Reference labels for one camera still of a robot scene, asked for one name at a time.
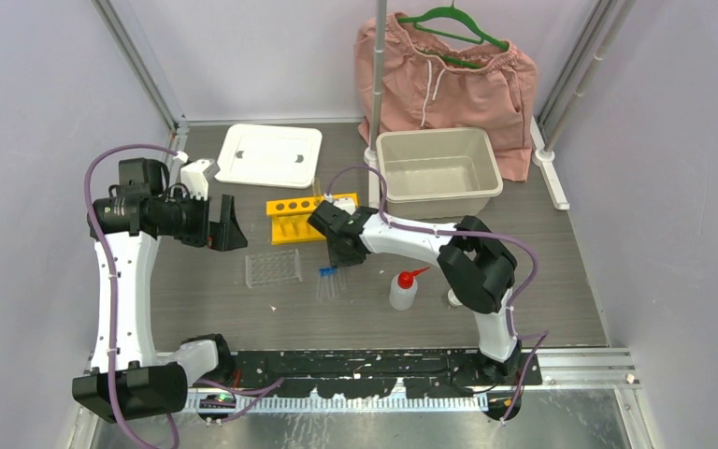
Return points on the grey rack pole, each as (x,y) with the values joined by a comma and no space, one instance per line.
(371,157)

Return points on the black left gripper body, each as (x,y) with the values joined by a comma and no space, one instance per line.
(218,229)

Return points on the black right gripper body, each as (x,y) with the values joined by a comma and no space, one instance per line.
(340,259)

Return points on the beige plastic bin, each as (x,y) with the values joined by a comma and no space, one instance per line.
(438,173)

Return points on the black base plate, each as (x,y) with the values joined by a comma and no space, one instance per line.
(424,373)

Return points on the red capped wash bottle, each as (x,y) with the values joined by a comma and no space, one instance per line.
(403,289)

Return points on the small white cup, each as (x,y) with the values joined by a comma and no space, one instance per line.
(453,300)

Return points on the blue capped tube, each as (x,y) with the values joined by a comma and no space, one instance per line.
(332,283)
(322,288)
(326,283)

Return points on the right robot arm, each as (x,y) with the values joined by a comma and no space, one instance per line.
(477,266)

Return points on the yellow test tube rack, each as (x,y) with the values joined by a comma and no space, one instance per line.
(289,220)

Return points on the pink shorts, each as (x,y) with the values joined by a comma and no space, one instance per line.
(428,85)

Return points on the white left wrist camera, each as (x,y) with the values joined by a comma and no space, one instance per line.
(197,175)

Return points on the clear test tube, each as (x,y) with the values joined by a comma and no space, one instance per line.
(316,189)

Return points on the white plastic bin lid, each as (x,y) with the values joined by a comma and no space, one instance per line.
(269,155)

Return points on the clear acrylic tube rack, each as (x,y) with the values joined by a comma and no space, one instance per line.
(266,269)

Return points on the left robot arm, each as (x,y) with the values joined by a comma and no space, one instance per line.
(143,207)

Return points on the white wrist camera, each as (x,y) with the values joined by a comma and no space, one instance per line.
(346,202)
(197,175)

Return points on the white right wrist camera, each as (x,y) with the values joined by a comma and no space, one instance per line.
(346,202)

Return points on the right white pole foot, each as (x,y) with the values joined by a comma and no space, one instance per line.
(544,161)

